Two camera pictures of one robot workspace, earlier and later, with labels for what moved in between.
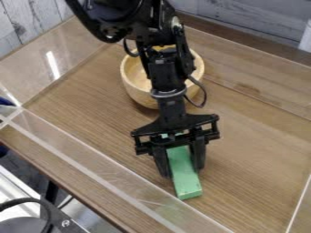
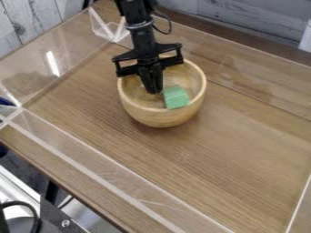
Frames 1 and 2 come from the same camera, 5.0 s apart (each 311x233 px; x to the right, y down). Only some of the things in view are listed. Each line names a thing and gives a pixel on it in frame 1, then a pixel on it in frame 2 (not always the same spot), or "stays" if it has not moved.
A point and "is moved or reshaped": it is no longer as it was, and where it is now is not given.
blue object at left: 5,101 stays
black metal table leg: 50,192 stays
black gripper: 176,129 to 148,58
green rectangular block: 185,182 is moved or reshaped
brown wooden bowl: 138,83 is moved or reshaped
